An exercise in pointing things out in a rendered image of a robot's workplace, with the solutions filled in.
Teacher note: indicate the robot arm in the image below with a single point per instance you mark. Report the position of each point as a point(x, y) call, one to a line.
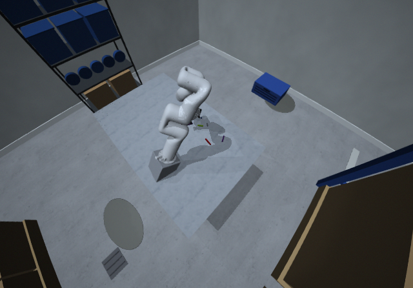
point(175, 117)

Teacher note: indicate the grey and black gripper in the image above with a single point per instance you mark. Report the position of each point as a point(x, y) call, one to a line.
point(197, 115)

